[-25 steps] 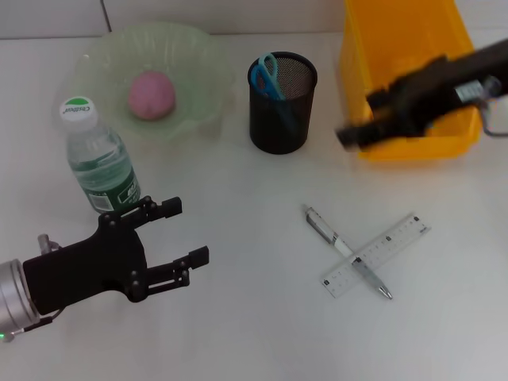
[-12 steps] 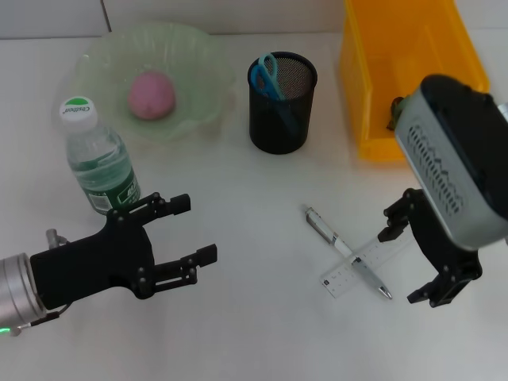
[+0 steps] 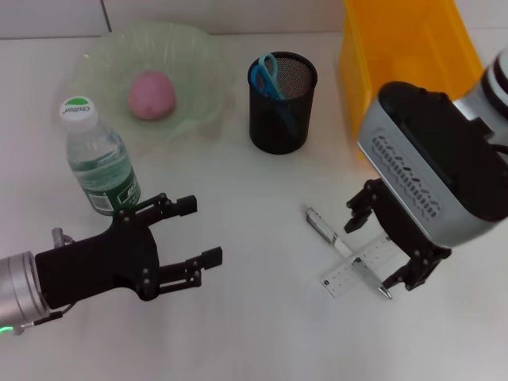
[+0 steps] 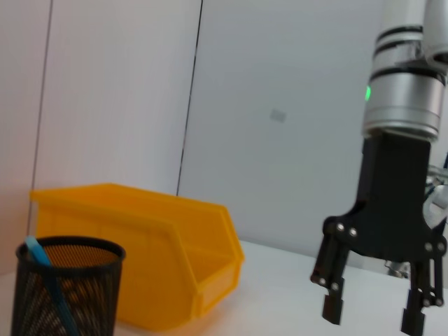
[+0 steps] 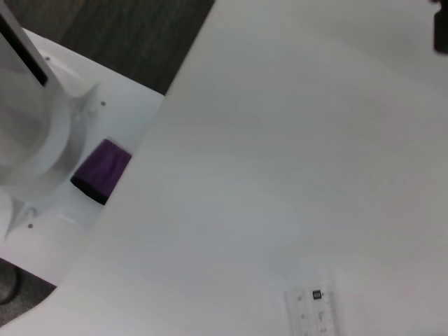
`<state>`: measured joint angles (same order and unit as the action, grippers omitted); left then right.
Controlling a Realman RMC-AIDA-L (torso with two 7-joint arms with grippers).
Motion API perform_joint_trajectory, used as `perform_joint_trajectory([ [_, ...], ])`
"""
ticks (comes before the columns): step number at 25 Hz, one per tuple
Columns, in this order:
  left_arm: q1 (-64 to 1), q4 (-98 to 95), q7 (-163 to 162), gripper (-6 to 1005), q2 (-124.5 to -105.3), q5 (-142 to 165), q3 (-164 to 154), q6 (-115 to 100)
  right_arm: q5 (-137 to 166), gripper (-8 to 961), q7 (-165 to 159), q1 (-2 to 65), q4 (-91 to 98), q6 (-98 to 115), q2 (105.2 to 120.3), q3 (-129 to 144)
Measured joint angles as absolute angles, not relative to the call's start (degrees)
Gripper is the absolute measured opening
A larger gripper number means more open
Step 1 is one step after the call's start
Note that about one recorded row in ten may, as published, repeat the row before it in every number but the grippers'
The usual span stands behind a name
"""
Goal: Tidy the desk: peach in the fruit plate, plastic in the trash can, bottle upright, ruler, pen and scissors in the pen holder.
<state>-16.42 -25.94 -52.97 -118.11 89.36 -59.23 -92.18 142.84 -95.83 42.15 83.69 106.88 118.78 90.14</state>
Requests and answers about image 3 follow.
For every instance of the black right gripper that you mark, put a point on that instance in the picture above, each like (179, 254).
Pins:
(405, 234)

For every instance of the translucent green fruit plate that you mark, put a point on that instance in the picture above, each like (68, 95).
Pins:
(107, 59)

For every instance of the transparent plastic ruler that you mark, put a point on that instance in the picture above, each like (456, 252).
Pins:
(341, 278)

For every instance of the black grey wrist camera housing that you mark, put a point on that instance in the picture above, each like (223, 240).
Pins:
(428, 151)

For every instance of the black mesh pen holder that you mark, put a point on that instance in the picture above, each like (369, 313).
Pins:
(278, 131)

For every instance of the white silver ballpoint pen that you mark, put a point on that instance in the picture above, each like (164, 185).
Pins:
(317, 222)

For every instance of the blue teal scissors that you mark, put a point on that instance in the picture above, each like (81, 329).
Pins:
(272, 85)

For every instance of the clear water bottle green label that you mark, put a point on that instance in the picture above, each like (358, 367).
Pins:
(99, 158)

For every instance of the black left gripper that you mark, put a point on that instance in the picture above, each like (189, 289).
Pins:
(99, 262)

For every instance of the yellow plastic storage bin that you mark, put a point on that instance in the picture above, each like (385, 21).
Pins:
(397, 39)

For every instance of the pink peach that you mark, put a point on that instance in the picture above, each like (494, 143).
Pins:
(151, 97)

